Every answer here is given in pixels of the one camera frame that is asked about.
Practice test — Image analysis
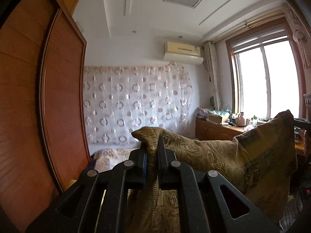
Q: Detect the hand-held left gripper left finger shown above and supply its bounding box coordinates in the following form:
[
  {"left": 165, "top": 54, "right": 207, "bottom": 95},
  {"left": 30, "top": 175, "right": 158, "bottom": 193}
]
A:
[{"left": 25, "top": 142, "right": 148, "bottom": 233}]

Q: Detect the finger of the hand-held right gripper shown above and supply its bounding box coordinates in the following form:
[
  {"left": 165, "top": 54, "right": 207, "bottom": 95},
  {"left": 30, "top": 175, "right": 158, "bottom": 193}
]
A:
[{"left": 294, "top": 118, "right": 311, "bottom": 130}]

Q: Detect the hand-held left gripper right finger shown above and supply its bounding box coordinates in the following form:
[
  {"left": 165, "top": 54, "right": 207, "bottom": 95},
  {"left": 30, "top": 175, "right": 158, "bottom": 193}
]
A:
[{"left": 157, "top": 136, "right": 280, "bottom": 233}]

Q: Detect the golden patterned shirt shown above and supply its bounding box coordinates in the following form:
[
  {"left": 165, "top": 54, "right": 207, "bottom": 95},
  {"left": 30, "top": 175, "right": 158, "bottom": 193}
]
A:
[{"left": 128, "top": 109, "right": 298, "bottom": 233}]

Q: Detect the floral quilt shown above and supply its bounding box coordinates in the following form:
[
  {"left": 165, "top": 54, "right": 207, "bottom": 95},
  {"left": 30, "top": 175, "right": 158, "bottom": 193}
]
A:
[{"left": 93, "top": 148, "right": 141, "bottom": 173}]

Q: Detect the window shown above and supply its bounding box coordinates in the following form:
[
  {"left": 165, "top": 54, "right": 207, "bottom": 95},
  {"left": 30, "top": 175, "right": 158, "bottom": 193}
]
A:
[{"left": 226, "top": 22, "right": 307, "bottom": 120}]

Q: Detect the stack of folded cloths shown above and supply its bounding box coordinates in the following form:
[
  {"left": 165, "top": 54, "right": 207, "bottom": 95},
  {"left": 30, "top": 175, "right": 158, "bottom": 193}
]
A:
[{"left": 197, "top": 107, "right": 211, "bottom": 120}]

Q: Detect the circle patterned sheer curtain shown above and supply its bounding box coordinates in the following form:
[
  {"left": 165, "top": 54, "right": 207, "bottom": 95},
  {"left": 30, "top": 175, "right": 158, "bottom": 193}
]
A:
[{"left": 83, "top": 62, "right": 195, "bottom": 145}]

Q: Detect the brown cardboard box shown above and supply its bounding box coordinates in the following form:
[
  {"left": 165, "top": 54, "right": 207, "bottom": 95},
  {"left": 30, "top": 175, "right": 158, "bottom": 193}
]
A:
[{"left": 208, "top": 114, "right": 230, "bottom": 125}]

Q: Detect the patterned window curtain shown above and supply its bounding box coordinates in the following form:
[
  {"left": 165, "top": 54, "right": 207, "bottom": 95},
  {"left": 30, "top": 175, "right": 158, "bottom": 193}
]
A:
[{"left": 283, "top": 3, "right": 311, "bottom": 70}]

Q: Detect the person's dark patterned clothing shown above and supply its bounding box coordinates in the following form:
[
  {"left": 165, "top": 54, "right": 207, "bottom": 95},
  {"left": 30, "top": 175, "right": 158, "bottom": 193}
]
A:
[{"left": 279, "top": 192, "right": 304, "bottom": 229}]

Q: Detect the tied pale window curtain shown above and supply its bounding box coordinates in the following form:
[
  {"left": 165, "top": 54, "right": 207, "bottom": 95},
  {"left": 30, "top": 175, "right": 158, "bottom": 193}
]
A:
[{"left": 204, "top": 41, "right": 220, "bottom": 111}]

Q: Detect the wooden wardrobe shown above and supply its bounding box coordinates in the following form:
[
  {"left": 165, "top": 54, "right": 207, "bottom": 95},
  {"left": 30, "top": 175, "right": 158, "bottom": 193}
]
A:
[{"left": 0, "top": 0, "right": 92, "bottom": 233}]

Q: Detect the brass curtain rod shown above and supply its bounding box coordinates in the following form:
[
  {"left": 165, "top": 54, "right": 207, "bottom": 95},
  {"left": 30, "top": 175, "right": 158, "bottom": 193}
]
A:
[{"left": 244, "top": 10, "right": 287, "bottom": 27}]

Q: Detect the wall air conditioner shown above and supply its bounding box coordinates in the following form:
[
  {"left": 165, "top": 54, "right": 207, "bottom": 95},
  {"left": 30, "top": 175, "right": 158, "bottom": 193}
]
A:
[{"left": 163, "top": 41, "right": 204, "bottom": 65}]

